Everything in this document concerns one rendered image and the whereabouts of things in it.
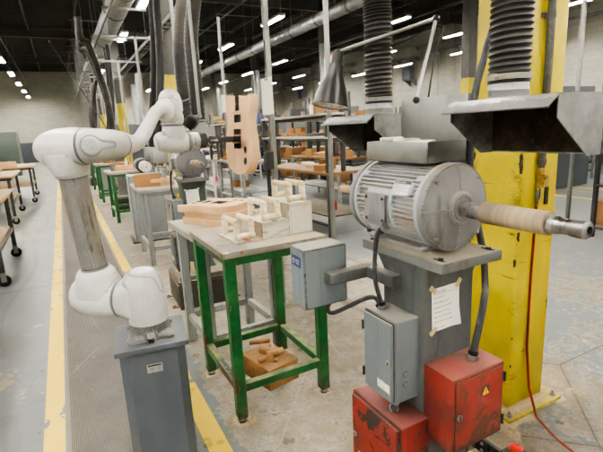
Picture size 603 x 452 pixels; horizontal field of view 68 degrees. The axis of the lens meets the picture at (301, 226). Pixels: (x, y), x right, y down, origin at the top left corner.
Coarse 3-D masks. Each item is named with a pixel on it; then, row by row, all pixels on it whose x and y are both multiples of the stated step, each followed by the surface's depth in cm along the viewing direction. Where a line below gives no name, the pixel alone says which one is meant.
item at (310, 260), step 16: (320, 240) 149; (336, 240) 148; (304, 256) 139; (320, 256) 141; (336, 256) 144; (304, 272) 140; (320, 272) 142; (304, 288) 141; (320, 288) 143; (336, 288) 146; (304, 304) 143; (320, 304) 145; (352, 304) 145
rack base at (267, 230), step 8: (256, 216) 249; (256, 224) 237; (264, 224) 231; (272, 224) 233; (280, 224) 236; (288, 224) 238; (256, 232) 238; (264, 232) 232; (272, 232) 234; (280, 232) 237; (288, 232) 239
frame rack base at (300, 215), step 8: (280, 200) 249; (304, 200) 245; (272, 208) 253; (280, 208) 245; (288, 208) 237; (296, 208) 239; (304, 208) 242; (288, 216) 238; (296, 216) 240; (304, 216) 243; (296, 224) 241; (304, 224) 244; (296, 232) 242
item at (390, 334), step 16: (384, 224) 133; (384, 304) 138; (368, 320) 138; (384, 320) 133; (400, 320) 130; (416, 320) 132; (368, 336) 140; (384, 336) 132; (400, 336) 130; (416, 336) 133; (368, 352) 141; (384, 352) 133; (400, 352) 131; (416, 352) 135; (368, 368) 142; (384, 368) 134; (400, 368) 132; (416, 368) 136; (368, 384) 144; (384, 384) 136; (400, 384) 134; (416, 384) 137; (400, 400) 135
